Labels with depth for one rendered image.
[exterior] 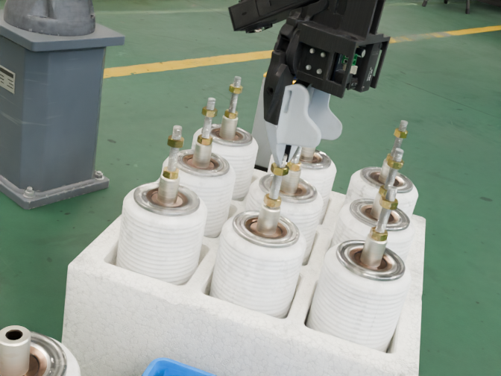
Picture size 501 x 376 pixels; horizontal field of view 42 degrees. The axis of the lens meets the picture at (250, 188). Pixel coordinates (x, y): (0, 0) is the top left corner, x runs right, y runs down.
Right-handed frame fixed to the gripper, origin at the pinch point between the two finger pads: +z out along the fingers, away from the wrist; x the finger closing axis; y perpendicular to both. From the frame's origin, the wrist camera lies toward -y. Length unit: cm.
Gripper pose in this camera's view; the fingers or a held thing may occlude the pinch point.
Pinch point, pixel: (279, 148)
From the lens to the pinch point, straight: 68.8
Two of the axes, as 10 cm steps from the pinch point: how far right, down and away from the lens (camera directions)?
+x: 5.9, -2.5, 7.7
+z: -1.9, 8.8, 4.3
